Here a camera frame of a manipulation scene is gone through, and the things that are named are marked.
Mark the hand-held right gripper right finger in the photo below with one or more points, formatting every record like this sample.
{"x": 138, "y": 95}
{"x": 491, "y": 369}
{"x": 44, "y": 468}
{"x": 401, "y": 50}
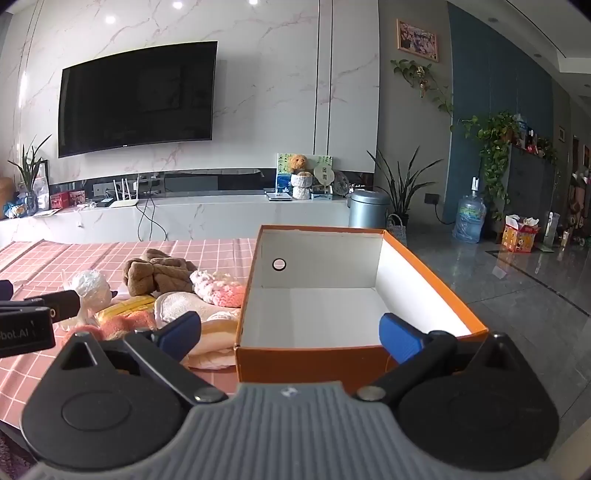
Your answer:
{"x": 398, "y": 337}

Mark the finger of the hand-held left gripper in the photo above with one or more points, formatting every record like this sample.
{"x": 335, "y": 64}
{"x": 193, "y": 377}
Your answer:
{"x": 60, "y": 302}

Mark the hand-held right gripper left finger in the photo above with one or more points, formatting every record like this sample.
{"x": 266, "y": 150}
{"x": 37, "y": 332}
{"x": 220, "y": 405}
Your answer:
{"x": 181, "y": 331}

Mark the crochet bouquet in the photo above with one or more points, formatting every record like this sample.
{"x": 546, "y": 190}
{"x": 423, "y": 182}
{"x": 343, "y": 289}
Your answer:
{"x": 92, "y": 288}

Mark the yellow snack packet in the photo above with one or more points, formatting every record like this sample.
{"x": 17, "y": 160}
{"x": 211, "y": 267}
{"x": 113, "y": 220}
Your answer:
{"x": 131, "y": 305}

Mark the brown plush cloth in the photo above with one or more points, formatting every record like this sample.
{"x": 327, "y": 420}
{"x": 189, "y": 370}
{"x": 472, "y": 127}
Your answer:
{"x": 157, "y": 272}

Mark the orange cardboard box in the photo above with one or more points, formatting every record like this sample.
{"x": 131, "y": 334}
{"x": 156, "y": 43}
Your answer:
{"x": 323, "y": 318}

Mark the white round towel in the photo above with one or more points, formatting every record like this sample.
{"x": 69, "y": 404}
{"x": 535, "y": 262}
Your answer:
{"x": 178, "y": 304}

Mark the pink checked tablecloth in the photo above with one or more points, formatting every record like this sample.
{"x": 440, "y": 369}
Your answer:
{"x": 46, "y": 258}

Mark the pink white knitted item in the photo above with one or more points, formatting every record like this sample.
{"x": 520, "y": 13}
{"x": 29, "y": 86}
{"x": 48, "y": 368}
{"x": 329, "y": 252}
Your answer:
{"x": 217, "y": 290}

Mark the red tin box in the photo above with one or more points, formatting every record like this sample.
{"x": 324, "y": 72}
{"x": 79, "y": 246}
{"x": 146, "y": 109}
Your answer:
{"x": 69, "y": 199}

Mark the woven basket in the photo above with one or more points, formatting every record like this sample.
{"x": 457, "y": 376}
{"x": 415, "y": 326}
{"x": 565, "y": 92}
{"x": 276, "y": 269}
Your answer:
{"x": 398, "y": 228}

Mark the white router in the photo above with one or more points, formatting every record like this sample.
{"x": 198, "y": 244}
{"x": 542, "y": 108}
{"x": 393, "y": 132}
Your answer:
{"x": 123, "y": 202}

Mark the white marble tv cabinet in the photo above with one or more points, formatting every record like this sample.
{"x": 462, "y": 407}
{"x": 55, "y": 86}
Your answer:
{"x": 221, "y": 217}

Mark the grey metal trash can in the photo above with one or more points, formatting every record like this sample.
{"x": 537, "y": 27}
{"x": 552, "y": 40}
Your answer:
{"x": 367, "y": 210}

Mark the plant in glass vase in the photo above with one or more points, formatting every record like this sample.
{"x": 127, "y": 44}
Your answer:
{"x": 28, "y": 175}

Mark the blue water bottle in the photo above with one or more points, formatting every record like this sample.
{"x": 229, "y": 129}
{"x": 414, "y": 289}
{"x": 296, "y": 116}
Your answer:
{"x": 468, "y": 219}

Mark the potted long-leaf plant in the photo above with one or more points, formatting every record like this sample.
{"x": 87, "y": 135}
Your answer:
{"x": 401, "y": 194}

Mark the red gift box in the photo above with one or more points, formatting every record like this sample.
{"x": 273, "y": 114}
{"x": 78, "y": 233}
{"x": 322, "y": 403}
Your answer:
{"x": 519, "y": 236}

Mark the grey decor plate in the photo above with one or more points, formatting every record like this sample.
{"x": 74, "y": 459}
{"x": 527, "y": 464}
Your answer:
{"x": 342, "y": 182}

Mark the grey laptop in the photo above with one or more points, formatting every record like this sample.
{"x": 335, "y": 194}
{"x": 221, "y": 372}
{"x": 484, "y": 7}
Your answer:
{"x": 278, "y": 196}

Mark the round paper fan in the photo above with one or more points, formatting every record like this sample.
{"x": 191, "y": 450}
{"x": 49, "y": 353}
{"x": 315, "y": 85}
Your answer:
{"x": 323, "y": 176}

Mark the teddy bear on stand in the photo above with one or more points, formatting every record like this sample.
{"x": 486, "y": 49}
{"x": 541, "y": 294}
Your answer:
{"x": 301, "y": 187}

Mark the green blue painting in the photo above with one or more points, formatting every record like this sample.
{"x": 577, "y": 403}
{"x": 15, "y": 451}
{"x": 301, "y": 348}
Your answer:
{"x": 281, "y": 177}

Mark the brown teddy bear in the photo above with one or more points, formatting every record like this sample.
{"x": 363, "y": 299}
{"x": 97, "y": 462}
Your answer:
{"x": 298, "y": 163}

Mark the green pothos plant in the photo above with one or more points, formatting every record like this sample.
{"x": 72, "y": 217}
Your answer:
{"x": 491, "y": 147}

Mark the hanging vine plant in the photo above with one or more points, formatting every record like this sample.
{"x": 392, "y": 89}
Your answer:
{"x": 418, "y": 76}

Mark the black photo frame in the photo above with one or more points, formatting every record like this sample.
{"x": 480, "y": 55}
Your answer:
{"x": 42, "y": 184}

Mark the wall power outlet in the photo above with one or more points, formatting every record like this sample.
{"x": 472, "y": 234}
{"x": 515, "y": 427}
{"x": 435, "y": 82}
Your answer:
{"x": 431, "y": 198}

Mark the wall television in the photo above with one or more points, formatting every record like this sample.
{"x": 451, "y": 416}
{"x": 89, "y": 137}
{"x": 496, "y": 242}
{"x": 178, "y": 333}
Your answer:
{"x": 138, "y": 97}

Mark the framed wall picture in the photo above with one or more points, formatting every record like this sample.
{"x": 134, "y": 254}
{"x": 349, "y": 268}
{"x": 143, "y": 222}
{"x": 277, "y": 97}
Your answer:
{"x": 417, "y": 39}

